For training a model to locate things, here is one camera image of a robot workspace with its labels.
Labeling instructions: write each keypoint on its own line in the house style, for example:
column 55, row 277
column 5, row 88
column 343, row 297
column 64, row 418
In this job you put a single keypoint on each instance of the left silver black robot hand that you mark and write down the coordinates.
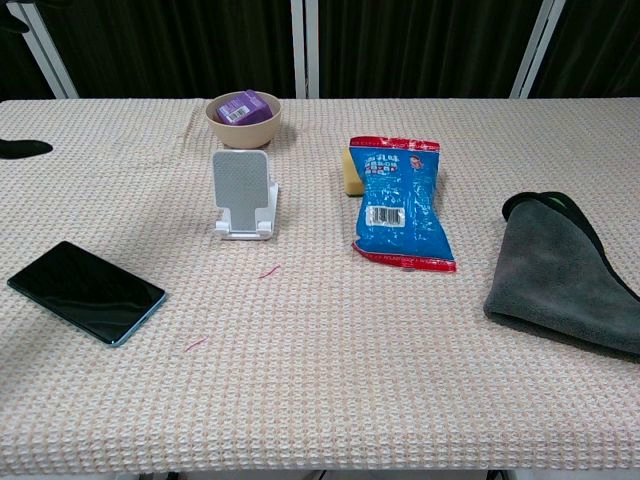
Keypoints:
column 22, row 148

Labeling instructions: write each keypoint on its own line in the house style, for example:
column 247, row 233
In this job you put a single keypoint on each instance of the black smartphone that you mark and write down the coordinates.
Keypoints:
column 85, row 291

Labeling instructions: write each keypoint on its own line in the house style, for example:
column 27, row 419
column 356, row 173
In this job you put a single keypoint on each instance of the white phone stand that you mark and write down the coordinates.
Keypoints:
column 241, row 192

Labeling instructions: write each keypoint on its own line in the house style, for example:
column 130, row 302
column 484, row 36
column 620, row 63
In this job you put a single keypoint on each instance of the beige bowl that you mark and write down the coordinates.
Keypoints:
column 243, row 131

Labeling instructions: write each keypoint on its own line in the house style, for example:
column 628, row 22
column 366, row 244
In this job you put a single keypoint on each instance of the purple box with barcode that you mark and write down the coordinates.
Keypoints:
column 242, row 107

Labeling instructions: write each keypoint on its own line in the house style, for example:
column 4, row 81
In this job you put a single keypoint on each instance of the red thread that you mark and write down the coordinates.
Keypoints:
column 196, row 344
column 268, row 272

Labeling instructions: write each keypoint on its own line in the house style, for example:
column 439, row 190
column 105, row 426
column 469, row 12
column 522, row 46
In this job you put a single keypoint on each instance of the yellow sponge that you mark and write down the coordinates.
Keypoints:
column 351, row 177

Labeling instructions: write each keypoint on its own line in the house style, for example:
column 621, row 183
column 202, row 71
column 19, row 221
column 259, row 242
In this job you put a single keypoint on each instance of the beige waffle tablecloth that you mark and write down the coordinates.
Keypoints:
column 320, row 360

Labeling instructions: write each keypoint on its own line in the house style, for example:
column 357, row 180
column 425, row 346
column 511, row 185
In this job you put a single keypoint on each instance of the blue red snack bag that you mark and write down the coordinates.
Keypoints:
column 395, row 205

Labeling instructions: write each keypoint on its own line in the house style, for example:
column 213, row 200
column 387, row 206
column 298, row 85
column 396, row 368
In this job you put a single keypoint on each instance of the dark curtain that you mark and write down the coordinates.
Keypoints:
column 425, row 50

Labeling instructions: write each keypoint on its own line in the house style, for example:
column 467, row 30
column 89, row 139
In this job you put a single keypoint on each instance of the grey towel with black trim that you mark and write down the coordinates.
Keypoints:
column 555, row 270

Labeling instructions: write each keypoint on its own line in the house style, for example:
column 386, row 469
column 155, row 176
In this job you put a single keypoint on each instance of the white slanted frame pole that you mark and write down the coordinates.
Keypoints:
column 50, row 57
column 535, row 50

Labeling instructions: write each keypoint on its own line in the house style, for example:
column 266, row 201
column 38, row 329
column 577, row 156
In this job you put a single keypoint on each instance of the grey metal leg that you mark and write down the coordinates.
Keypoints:
column 312, row 50
column 298, row 50

